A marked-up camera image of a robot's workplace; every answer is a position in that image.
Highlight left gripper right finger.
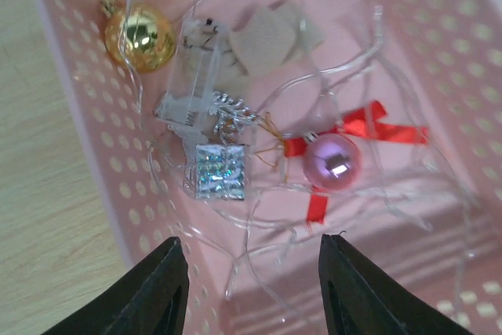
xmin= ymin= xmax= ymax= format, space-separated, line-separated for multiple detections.
xmin=318 ymin=235 xmax=470 ymax=335

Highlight clear led string lights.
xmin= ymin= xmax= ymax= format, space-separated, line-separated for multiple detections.
xmin=125 ymin=0 xmax=473 ymax=330

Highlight pink bauble ornament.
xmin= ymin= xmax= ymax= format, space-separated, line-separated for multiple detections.
xmin=302 ymin=132 xmax=362 ymax=191

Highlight beige felt ornament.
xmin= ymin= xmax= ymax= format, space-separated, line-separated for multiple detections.
xmin=217 ymin=1 xmax=324 ymax=90

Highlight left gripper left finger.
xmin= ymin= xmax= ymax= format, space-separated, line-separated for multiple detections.
xmin=46 ymin=237 xmax=189 ymax=335

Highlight gold bauble ornament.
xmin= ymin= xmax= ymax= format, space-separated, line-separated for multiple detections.
xmin=100 ymin=0 xmax=176 ymax=74

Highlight pink plastic basket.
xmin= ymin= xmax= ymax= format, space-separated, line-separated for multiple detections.
xmin=36 ymin=0 xmax=501 ymax=334

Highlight silver gift box ornament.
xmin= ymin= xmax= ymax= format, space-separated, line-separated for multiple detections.
xmin=195 ymin=144 xmax=246 ymax=201

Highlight red ribbon bow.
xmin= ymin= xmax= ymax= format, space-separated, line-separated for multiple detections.
xmin=282 ymin=100 xmax=429 ymax=224

